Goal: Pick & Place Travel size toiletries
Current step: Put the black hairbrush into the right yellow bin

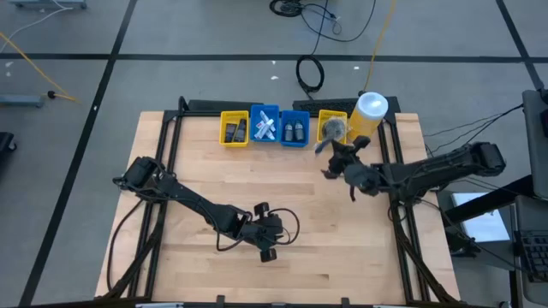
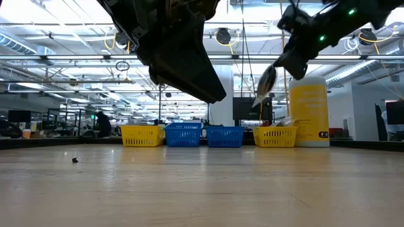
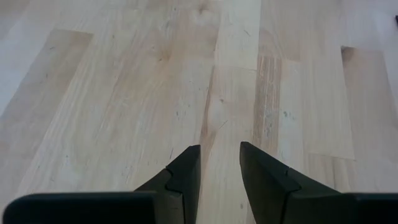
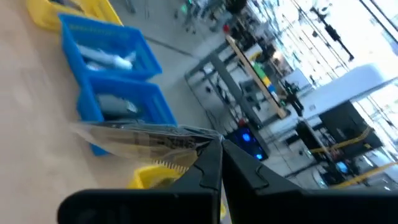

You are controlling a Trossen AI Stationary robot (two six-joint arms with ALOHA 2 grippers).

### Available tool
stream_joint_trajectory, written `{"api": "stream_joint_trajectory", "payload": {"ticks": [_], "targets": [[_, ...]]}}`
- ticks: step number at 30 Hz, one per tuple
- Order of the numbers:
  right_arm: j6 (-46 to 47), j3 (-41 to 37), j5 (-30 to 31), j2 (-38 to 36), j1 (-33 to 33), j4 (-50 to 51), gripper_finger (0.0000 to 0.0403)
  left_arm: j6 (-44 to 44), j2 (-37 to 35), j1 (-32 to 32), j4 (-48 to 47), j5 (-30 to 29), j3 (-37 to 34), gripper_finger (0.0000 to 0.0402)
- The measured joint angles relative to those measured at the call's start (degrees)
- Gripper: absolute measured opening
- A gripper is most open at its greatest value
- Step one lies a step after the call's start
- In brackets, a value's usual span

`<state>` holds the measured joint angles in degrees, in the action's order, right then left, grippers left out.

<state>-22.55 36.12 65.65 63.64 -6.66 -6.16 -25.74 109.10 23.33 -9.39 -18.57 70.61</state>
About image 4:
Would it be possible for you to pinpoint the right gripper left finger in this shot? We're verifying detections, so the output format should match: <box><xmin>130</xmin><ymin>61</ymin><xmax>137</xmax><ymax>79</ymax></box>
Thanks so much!
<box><xmin>57</xmin><ymin>138</ymin><xmax>224</xmax><ymax>224</ymax></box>

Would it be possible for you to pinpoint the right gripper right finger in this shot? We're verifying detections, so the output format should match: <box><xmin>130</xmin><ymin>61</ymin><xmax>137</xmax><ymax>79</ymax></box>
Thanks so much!
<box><xmin>222</xmin><ymin>139</ymin><xmax>398</xmax><ymax>224</ymax></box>

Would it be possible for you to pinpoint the clear plastic bag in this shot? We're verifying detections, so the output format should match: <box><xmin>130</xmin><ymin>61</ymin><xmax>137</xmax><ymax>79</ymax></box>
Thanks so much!
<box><xmin>68</xmin><ymin>120</ymin><xmax>222</xmax><ymax>174</ymax></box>

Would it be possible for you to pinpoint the grey ribbed cloth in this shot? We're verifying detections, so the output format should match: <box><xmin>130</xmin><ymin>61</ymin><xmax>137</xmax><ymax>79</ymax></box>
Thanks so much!
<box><xmin>95</xmin><ymin>93</ymin><xmax>140</xmax><ymax>118</ymax></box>

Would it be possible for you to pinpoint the white tube with white cap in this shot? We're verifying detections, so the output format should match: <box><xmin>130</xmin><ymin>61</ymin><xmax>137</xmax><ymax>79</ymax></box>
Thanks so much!
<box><xmin>76</xmin><ymin>44</ymin><xmax>134</xmax><ymax>71</ymax></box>

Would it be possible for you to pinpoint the yellow plastic basket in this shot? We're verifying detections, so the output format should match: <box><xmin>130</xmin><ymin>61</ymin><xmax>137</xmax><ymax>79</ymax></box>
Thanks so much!
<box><xmin>126</xmin><ymin>164</ymin><xmax>228</xmax><ymax>220</ymax></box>
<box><xmin>25</xmin><ymin>0</ymin><xmax>123</xmax><ymax>32</ymax></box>

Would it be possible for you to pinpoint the computer with blue lights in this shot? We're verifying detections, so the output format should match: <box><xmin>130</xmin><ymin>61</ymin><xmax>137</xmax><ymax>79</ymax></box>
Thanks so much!
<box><xmin>224</xmin><ymin>123</ymin><xmax>271</xmax><ymax>162</ymax></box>

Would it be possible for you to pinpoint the blue plastic basket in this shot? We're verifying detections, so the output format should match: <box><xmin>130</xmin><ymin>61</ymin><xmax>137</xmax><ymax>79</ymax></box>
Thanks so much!
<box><xmin>76</xmin><ymin>74</ymin><xmax>178</xmax><ymax>157</ymax></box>
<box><xmin>58</xmin><ymin>12</ymin><xmax>163</xmax><ymax>83</ymax></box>

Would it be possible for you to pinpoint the wooden edged table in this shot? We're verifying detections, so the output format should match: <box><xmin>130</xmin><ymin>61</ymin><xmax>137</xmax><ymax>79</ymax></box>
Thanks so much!
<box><xmin>224</xmin><ymin>33</ymin><xmax>287</xmax><ymax>119</ymax></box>

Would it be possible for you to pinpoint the white table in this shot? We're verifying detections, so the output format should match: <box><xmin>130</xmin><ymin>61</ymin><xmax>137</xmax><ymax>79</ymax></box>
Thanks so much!
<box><xmin>300</xmin><ymin>63</ymin><xmax>398</xmax><ymax>121</ymax></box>

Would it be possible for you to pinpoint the yellow cable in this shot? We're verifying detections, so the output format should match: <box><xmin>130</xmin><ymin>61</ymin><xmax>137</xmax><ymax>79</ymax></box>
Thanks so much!
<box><xmin>331</xmin><ymin>161</ymin><xmax>398</xmax><ymax>190</ymax></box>
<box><xmin>309</xmin><ymin>126</ymin><xmax>374</xmax><ymax>154</ymax></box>

